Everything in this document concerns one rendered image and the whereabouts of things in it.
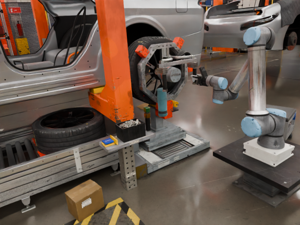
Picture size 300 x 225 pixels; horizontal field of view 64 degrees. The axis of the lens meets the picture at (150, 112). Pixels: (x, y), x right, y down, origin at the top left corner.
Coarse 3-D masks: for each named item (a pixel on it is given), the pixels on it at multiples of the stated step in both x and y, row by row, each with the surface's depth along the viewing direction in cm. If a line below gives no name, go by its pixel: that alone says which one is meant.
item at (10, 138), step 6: (24, 126) 249; (30, 126) 249; (0, 132) 238; (6, 132) 238; (12, 132) 244; (24, 132) 248; (30, 132) 251; (0, 138) 237; (6, 138) 240; (12, 138) 244; (18, 138) 246; (24, 138) 249; (0, 144) 238
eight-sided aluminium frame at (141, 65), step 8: (152, 48) 213; (160, 48) 218; (176, 48) 227; (144, 64) 212; (184, 64) 238; (144, 72) 215; (184, 72) 241; (144, 80) 217; (184, 80) 243; (144, 88) 219; (176, 88) 245; (152, 96) 226; (168, 96) 237; (176, 96) 242
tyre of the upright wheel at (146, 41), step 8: (136, 40) 235; (144, 40) 223; (152, 40) 220; (160, 40) 225; (168, 40) 230; (128, 48) 231; (136, 48) 220; (136, 56) 216; (136, 64) 218; (136, 72) 220; (136, 80) 222; (136, 88) 224; (136, 96) 234; (144, 96) 231; (152, 104) 241
